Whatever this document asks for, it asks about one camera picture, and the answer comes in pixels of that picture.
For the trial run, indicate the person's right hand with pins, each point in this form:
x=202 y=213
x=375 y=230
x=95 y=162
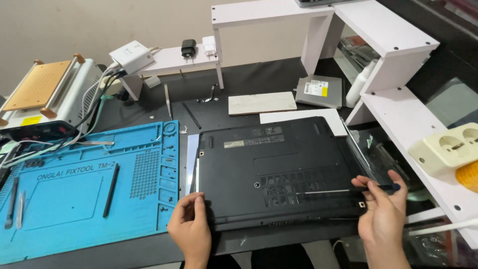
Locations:
x=384 y=216

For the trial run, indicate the white plastic sheet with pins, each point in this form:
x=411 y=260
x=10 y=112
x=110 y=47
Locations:
x=191 y=157

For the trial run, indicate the white square power adapter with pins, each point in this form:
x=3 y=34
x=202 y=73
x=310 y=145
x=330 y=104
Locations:
x=131 y=56

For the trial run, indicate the small silver tweezers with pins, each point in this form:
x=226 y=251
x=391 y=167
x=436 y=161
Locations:
x=21 y=211

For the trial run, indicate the low white wooden shelf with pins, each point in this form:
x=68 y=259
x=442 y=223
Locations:
x=171 y=61

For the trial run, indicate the clear plastic bag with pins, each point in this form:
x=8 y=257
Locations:
x=368 y=149

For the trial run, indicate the white rectangular stone slab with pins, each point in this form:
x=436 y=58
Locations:
x=261 y=103

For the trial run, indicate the cream tape roll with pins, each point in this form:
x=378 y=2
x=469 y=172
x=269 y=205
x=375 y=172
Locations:
x=111 y=86

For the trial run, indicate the grey optical disc drive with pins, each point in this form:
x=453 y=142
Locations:
x=317 y=91

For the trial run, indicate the grey device on riser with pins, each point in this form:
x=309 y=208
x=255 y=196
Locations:
x=317 y=2

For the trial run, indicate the cream double power socket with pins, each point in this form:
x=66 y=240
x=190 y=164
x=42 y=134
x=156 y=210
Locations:
x=440 y=149

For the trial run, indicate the white wooden desk riser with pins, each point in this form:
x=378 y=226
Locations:
x=261 y=15

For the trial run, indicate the thin black strip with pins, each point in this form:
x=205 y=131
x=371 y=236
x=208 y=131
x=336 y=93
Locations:
x=191 y=115

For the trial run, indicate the white plastic bottle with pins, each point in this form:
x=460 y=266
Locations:
x=358 y=87

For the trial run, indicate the white charger plug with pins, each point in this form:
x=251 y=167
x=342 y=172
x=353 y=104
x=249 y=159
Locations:
x=209 y=45

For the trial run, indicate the black plastic spudger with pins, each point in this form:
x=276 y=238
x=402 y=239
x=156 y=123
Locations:
x=111 y=190

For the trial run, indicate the long silver tweezers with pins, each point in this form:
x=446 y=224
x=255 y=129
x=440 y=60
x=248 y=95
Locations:
x=168 y=102

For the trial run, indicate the person's black clothing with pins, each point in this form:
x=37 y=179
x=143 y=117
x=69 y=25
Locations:
x=276 y=258

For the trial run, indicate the person's left hand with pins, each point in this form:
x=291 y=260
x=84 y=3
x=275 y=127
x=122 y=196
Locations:
x=192 y=231

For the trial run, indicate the black laptop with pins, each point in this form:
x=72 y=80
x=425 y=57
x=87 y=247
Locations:
x=276 y=168

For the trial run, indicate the white screen separator machine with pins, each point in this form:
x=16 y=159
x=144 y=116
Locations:
x=48 y=97

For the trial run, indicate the blue silicone repair mat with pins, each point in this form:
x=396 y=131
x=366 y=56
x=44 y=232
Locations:
x=74 y=194

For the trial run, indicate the white stepped wooden shelf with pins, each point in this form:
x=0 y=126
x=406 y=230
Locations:
x=396 y=108

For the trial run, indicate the grey metal pry tool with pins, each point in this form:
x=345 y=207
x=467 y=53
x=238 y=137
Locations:
x=12 y=201

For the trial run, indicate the flat silver metal tweezers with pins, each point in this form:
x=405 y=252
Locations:
x=95 y=143

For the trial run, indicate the white flat board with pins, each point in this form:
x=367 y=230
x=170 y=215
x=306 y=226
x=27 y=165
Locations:
x=328 y=117

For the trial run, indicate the black charger plug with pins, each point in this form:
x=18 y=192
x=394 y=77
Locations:
x=188 y=48

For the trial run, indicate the orange round object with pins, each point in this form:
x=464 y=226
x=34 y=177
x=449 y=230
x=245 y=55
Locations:
x=468 y=175

